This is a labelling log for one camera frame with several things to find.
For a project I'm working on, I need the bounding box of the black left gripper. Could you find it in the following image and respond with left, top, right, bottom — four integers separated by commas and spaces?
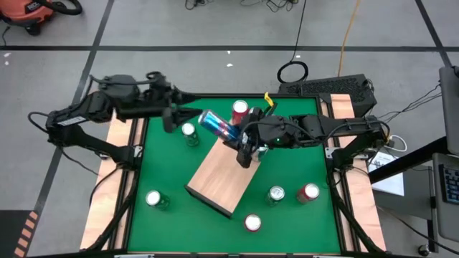
150, 82, 204, 134

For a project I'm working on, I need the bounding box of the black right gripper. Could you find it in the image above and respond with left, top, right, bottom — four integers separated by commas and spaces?
222, 106, 301, 168

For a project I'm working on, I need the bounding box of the green Sprite soda can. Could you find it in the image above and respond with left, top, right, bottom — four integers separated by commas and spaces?
264, 185, 285, 208
145, 190, 171, 211
181, 121, 201, 147

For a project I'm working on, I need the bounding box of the red Fanta soda can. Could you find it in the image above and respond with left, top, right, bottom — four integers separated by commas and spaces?
231, 99, 250, 125
296, 183, 321, 204
244, 213, 263, 234

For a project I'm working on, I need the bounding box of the green mat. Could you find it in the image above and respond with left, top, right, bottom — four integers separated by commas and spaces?
85, 80, 387, 258

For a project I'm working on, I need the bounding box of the light wooden side board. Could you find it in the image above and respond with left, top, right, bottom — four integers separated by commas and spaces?
79, 93, 150, 251
318, 93, 387, 252

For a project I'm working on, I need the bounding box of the white printed paper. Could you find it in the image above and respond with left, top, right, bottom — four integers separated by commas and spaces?
367, 150, 405, 197

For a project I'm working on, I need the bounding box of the black desk beam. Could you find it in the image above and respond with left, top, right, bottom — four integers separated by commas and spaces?
367, 135, 449, 184

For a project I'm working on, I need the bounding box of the dark grey desk surface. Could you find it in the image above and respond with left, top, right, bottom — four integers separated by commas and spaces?
371, 168, 437, 220

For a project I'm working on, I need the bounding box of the orange shop vacuum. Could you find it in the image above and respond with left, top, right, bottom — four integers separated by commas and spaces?
0, 0, 55, 37

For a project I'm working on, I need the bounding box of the flat computer monitor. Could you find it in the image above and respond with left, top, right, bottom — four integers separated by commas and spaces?
437, 65, 459, 155

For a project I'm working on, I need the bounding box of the black keyboard with blue keys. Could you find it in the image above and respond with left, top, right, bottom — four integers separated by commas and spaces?
439, 163, 459, 205

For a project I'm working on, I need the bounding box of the black orange striped floor mat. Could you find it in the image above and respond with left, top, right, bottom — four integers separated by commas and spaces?
0, 209, 39, 258

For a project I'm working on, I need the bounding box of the grey keyboard stand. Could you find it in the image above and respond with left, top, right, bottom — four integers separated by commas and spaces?
432, 152, 459, 243

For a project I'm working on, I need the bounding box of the black coiled floor cable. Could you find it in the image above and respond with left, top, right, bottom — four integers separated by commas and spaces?
276, 0, 309, 85

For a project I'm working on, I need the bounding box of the black floor cable bundle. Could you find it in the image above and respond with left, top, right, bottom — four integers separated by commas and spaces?
184, 0, 216, 11
240, 0, 301, 14

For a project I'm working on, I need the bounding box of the black vacuum hose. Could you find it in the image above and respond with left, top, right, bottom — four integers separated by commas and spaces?
35, 0, 83, 16

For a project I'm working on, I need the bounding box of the yellow extension cord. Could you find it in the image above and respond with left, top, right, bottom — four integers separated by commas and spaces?
336, 0, 361, 78

